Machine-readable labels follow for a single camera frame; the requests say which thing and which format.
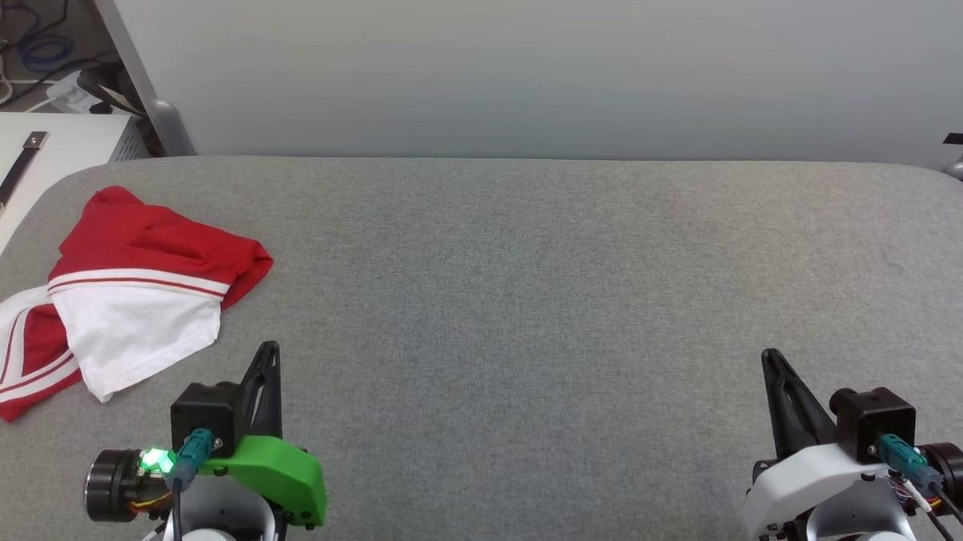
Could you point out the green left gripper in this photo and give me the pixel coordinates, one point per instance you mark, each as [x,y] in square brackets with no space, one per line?
[282,476]

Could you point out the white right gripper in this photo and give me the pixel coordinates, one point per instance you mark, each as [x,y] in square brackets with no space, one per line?
[811,478]

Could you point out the red and white t-shirt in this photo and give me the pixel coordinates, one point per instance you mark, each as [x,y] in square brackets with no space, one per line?
[135,322]

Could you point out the white metal case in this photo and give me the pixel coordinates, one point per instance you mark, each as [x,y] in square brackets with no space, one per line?
[61,148]

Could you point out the white power strip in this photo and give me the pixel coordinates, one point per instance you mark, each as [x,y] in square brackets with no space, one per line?
[71,94]

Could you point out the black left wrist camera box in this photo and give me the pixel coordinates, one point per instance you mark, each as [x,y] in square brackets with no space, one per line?
[204,413]

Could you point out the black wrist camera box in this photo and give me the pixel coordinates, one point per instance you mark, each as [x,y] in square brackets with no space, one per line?
[204,413]
[877,416]

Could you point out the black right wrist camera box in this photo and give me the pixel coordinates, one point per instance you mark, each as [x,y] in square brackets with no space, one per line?
[877,416]

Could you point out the grey partition post with foot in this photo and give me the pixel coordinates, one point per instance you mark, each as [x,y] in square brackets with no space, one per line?
[147,91]

